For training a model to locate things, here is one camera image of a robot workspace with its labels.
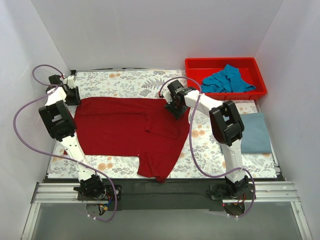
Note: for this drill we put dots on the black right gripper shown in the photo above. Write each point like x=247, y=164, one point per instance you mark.
x=175, y=110

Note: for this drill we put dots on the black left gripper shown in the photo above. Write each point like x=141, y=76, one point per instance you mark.
x=73, y=96

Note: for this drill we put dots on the red t shirt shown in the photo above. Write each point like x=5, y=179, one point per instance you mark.
x=132, y=127

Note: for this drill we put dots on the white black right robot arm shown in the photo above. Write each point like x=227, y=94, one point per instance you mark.
x=227, y=128

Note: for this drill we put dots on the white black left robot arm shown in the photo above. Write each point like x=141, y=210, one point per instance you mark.
x=61, y=126

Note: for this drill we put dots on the red plastic bin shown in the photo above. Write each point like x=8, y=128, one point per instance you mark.
x=200, y=68

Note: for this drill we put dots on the floral patterned table mat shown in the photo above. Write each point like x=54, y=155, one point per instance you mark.
x=146, y=84

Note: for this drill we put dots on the teal crumpled t shirt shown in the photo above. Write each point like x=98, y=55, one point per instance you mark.
x=227, y=80

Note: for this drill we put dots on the folded grey-blue t shirt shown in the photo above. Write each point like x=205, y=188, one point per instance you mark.
x=255, y=137

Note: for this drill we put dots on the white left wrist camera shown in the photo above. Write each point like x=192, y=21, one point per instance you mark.
x=69, y=81

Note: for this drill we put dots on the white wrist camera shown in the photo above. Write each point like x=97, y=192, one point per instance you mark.
x=69, y=81
x=165, y=94

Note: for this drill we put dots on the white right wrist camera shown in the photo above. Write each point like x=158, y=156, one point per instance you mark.
x=165, y=94

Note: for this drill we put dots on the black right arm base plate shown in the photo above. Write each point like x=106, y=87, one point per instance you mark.
x=222, y=191

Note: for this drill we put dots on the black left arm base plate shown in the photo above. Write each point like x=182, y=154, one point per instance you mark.
x=106, y=194

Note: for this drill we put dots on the aluminium frame rail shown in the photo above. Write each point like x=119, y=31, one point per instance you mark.
x=266, y=191

